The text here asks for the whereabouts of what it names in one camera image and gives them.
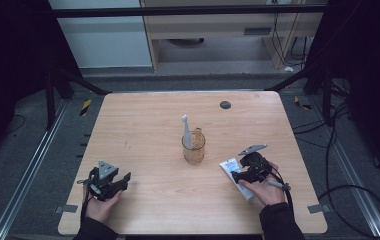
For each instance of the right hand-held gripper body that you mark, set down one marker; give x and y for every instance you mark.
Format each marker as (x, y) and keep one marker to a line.
(254, 165)

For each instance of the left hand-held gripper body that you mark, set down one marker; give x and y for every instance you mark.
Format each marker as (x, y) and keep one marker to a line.
(103, 183)

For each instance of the white toothpaste tube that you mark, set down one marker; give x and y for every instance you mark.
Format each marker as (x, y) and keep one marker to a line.
(234, 166)

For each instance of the clear amber cup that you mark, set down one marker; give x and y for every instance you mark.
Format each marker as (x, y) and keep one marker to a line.
(194, 151)

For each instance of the white electric toothbrush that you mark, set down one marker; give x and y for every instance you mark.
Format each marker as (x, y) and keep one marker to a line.
(186, 133)

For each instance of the person's left hand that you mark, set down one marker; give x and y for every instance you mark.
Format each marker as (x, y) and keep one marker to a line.
(101, 208)

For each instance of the person's right hand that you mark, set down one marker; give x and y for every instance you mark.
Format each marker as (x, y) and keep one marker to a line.
(266, 193)

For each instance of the grey tape piece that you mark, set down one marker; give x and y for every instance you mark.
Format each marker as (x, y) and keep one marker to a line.
(66, 209)
(318, 208)

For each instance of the dark round table grommet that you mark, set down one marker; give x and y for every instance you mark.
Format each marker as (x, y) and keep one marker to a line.
(225, 105)

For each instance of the yellow black striped tape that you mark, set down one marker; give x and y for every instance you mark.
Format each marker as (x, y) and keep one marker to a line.
(302, 104)
(85, 107)

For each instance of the black metal stand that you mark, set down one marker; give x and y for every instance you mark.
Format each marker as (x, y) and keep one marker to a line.
(326, 96)
(49, 100)

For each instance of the small white floor object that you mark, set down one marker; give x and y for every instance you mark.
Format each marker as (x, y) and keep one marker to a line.
(288, 69)

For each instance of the white cabinet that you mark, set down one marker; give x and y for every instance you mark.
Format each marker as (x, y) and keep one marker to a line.
(104, 40)

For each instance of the dark curtain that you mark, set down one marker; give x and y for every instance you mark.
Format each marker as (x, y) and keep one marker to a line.
(371, 83)
(11, 66)

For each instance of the light wooden desk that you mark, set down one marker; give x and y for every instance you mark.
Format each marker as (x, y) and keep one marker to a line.
(211, 28)

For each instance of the black horizontal metal bar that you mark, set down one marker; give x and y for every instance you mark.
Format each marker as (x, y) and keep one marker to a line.
(178, 11)

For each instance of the aluminium floor rail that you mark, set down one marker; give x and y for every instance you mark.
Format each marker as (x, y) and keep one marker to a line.
(28, 173)
(351, 170)

